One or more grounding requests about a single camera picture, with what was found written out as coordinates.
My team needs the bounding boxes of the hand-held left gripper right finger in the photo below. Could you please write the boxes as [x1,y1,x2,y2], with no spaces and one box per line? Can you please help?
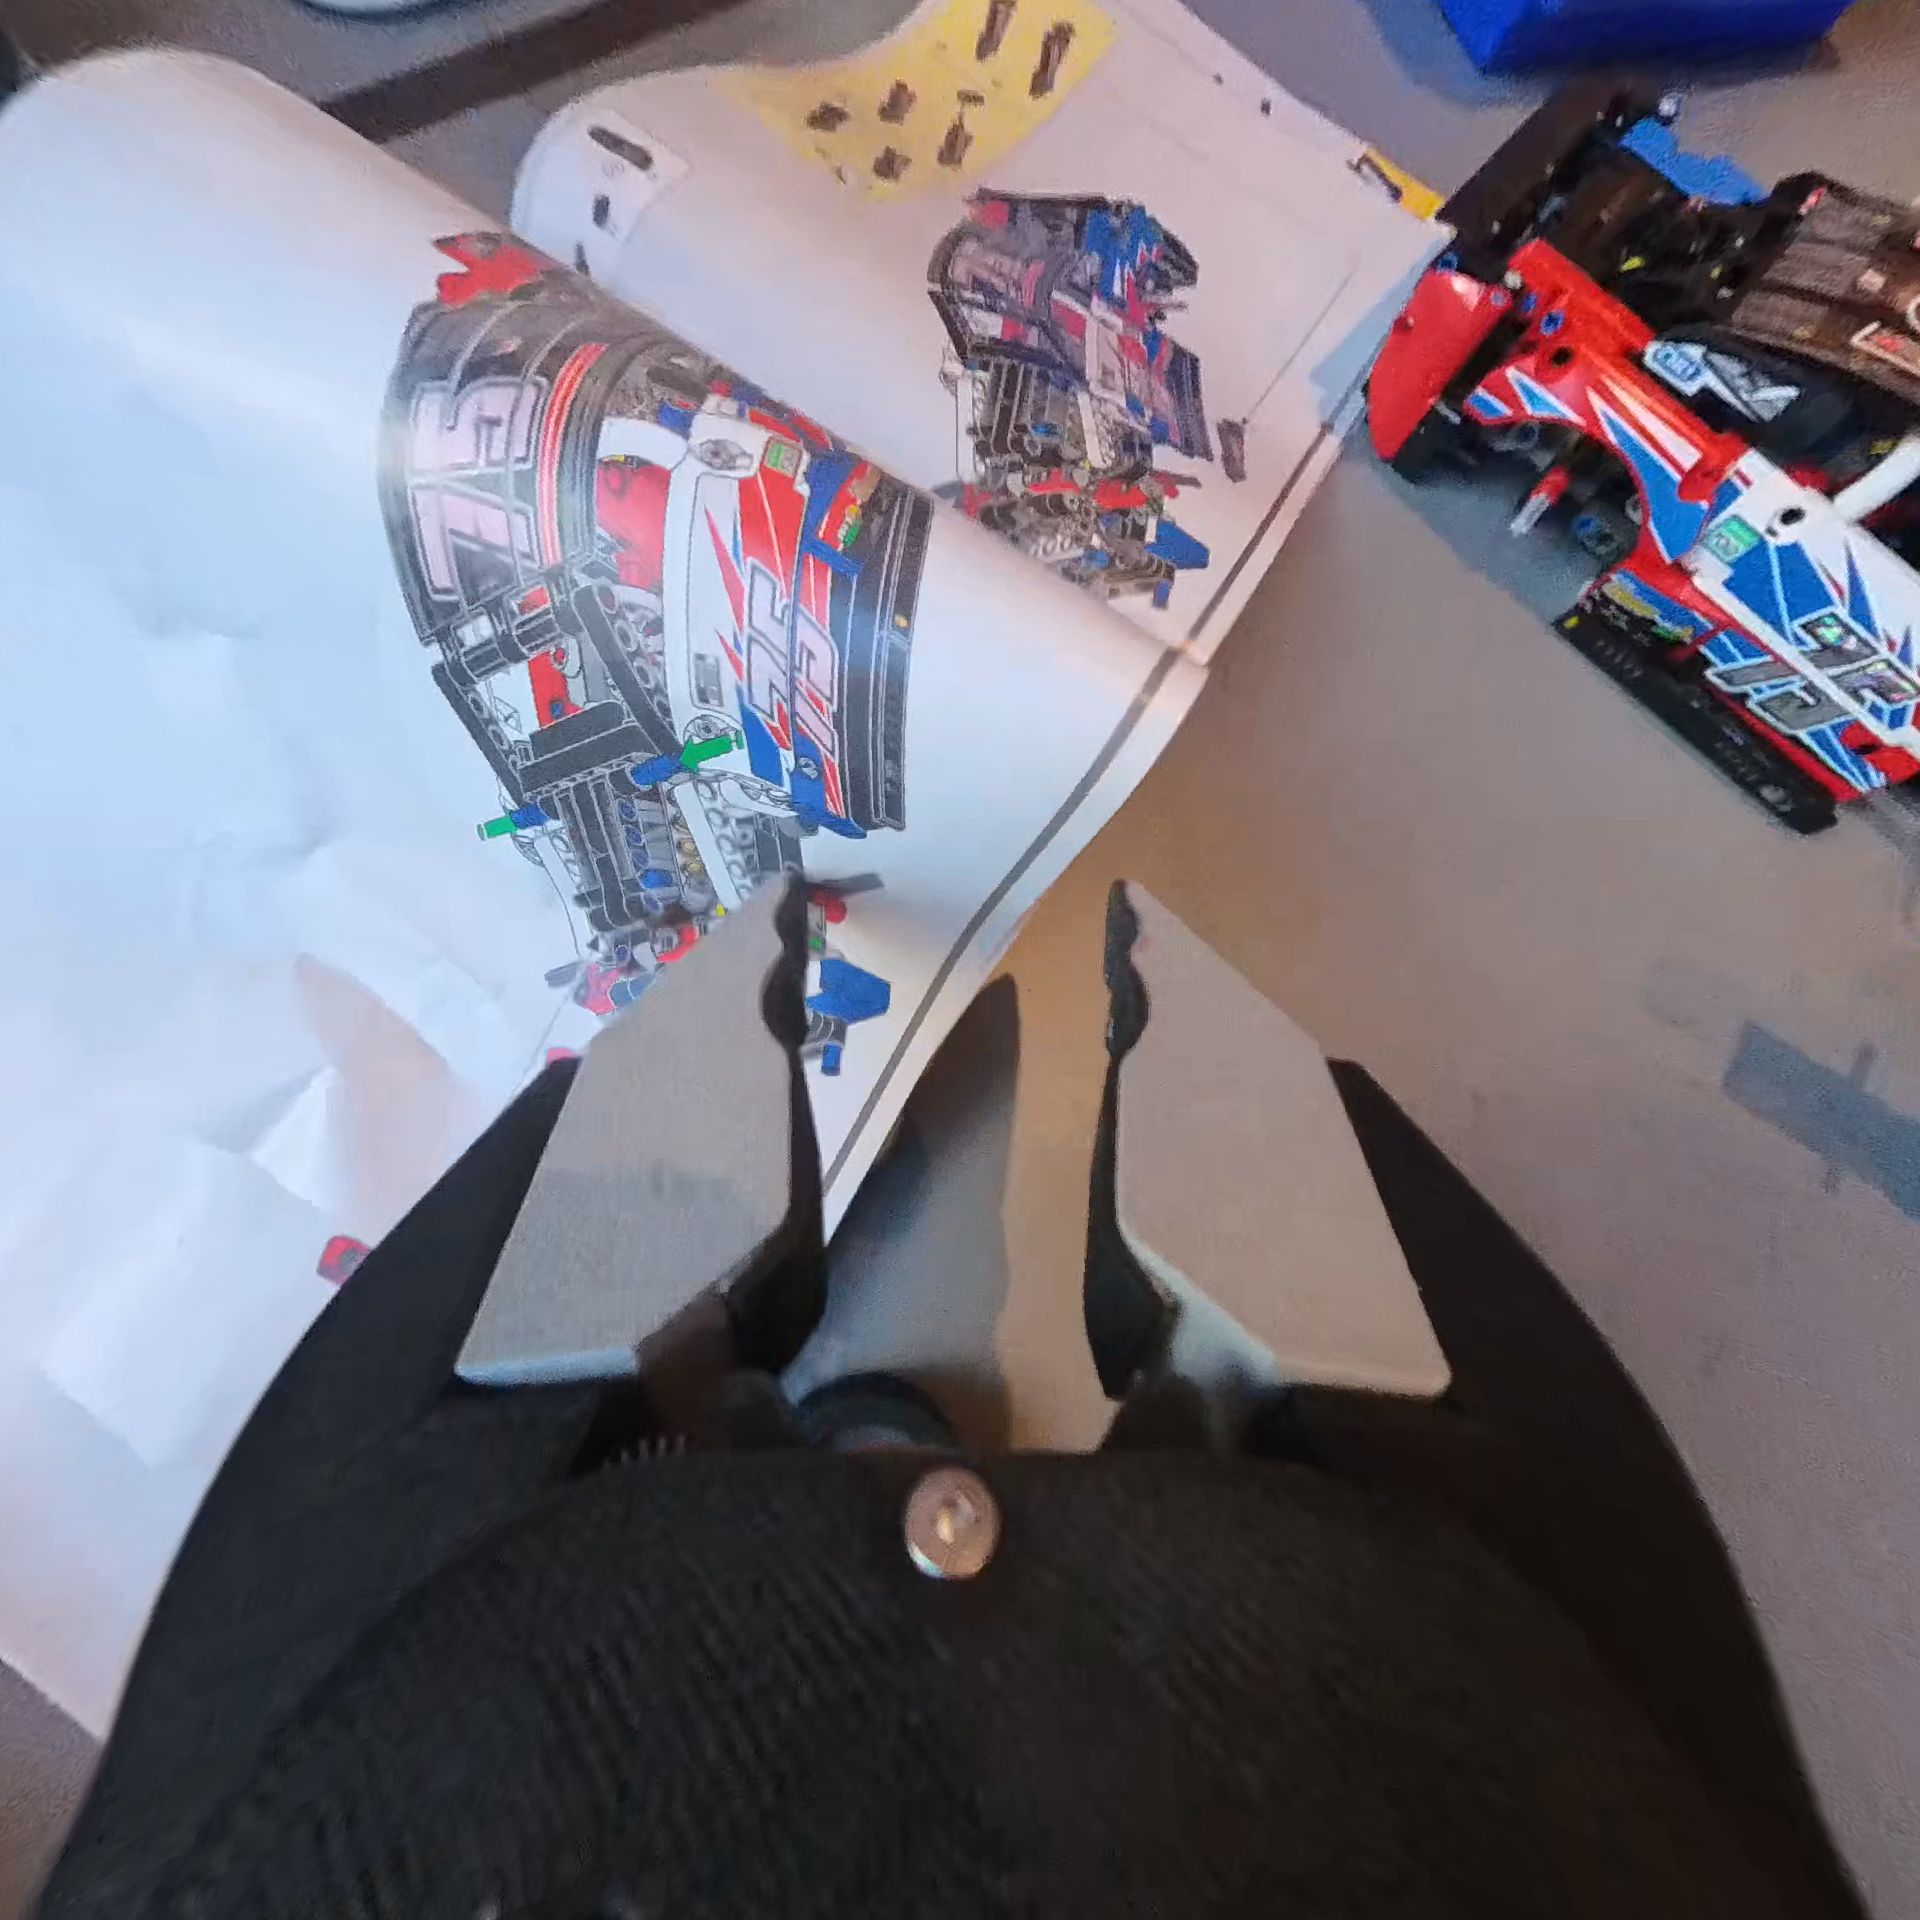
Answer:
[1084,880,1451,1402]

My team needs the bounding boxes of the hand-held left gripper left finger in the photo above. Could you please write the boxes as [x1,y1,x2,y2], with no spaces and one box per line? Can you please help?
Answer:
[453,873,829,1386]

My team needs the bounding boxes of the instruction booklet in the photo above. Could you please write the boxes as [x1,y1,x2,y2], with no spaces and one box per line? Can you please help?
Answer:
[0,0,1454,1741]

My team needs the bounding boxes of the toy brick race car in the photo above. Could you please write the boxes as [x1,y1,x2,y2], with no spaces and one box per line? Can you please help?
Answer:
[1364,76,1920,834]

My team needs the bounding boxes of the grey desk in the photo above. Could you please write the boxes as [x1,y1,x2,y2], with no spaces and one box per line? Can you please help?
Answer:
[0,59,1920,1920]

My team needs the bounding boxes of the blue plastic bin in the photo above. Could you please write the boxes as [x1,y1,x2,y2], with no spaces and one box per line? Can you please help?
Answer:
[1438,0,1862,74]

